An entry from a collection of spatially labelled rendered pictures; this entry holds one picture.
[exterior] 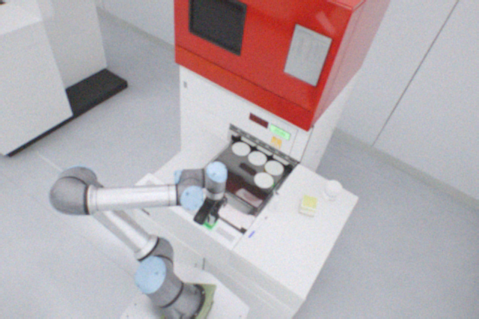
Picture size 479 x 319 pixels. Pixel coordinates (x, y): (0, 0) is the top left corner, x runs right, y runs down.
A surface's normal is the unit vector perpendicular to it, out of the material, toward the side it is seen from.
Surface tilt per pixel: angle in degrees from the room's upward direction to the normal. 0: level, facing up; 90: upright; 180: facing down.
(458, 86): 90
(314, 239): 0
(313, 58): 90
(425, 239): 0
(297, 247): 0
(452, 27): 90
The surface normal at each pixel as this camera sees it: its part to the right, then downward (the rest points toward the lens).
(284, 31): -0.55, 0.57
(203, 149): 0.13, -0.66
